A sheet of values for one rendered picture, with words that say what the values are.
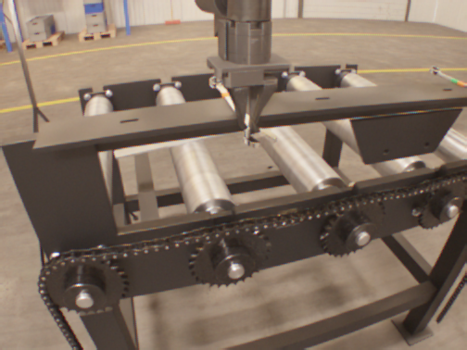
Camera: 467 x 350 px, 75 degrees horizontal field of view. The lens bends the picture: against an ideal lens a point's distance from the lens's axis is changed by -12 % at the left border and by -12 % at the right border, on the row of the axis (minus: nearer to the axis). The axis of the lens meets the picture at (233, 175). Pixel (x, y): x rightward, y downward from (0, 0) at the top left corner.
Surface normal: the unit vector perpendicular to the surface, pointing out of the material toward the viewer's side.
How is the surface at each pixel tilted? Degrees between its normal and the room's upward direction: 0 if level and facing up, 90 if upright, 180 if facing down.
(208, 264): 90
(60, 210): 90
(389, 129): 90
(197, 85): 90
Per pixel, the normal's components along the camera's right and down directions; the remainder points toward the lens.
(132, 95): 0.29, 0.53
